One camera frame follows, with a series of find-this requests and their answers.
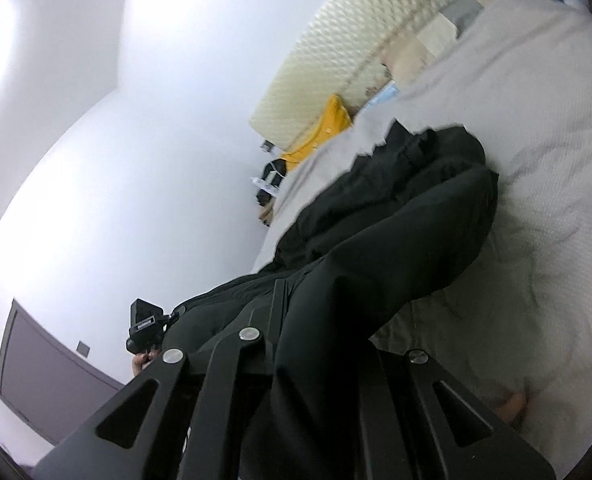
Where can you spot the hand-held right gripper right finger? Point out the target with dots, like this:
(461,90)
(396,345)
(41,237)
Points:
(416,385)

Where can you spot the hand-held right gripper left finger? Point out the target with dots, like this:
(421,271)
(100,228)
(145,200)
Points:
(235,360)

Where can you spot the black puffer jacket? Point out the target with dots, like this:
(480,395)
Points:
(376,260)

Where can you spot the person's left hand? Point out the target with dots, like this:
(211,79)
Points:
(140,362)

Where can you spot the grey door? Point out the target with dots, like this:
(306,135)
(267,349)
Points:
(50,380)

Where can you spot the black bag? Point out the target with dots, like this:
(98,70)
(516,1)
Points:
(266,195)

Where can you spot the bed with grey sheet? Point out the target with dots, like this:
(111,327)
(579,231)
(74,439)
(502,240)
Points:
(526,160)

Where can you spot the yellow pillow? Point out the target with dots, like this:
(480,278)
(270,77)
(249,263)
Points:
(326,125)

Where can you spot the pink pillow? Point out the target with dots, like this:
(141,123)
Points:
(403,60)

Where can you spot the cream quilted headboard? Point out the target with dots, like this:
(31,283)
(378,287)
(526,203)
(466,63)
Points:
(336,50)

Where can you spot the beige pillow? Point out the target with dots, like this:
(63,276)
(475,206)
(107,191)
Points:
(436,35)

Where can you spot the grey pillow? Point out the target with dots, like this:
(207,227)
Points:
(466,15)

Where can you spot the grey wall switch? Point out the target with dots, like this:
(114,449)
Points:
(83,348)

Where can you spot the grey wall socket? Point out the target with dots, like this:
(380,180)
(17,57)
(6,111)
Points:
(266,146)

